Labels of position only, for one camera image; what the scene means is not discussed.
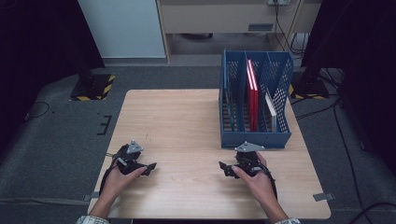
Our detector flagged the left hand-held gripper cable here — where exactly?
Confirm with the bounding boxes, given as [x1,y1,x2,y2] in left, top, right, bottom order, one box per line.
[98,146,125,194]

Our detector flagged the black tape floor mark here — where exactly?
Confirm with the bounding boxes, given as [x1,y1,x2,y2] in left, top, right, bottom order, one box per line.
[96,115,112,136]

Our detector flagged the black floor cable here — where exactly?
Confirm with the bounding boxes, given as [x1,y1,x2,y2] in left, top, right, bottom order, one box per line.
[348,199,396,224]
[295,101,335,120]
[332,99,365,216]
[26,101,50,120]

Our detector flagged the person's left hand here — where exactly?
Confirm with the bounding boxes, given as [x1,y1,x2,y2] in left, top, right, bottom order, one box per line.
[98,163,149,201]

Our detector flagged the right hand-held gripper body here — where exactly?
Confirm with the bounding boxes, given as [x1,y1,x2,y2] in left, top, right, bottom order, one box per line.
[233,141,266,178]

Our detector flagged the white book with green leaf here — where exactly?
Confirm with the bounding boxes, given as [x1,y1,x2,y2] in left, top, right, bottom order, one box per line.
[264,91,278,133]

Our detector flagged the black stand with striped base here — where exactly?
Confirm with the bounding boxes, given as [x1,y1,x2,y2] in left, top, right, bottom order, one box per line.
[69,66,116,102]
[289,66,331,101]

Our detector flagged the black curtain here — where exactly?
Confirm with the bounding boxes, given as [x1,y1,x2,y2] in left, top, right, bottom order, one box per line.
[0,0,106,157]
[301,0,396,175]

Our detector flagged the light wooden desk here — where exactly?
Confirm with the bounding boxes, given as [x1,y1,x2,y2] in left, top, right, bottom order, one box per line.
[155,0,323,64]

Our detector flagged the grey tape piece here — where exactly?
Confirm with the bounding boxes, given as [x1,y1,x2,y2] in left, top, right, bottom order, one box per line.
[312,192,334,203]
[83,191,101,202]

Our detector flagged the person's right hand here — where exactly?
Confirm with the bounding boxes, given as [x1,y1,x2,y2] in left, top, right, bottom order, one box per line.
[231,151,280,211]

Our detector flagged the right hand-held gripper cable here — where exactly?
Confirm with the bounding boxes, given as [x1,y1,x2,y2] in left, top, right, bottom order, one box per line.
[258,162,278,200]

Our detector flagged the blue picture book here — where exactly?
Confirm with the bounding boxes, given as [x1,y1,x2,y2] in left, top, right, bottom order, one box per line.
[224,89,234,127]

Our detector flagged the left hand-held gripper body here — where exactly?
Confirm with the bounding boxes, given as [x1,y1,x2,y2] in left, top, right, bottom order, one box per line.
[106,139,145,175]

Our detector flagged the blue plastic file rack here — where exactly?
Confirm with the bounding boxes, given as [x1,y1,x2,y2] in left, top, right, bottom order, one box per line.
[218,49,294,149]

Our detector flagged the black hanging cable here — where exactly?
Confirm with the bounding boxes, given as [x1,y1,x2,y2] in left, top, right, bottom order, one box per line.
[274,4,309,60]

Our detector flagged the hand-held gripper cable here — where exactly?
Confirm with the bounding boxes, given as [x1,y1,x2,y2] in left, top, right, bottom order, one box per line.
[98,146,125,194]
[258,162,278,200]

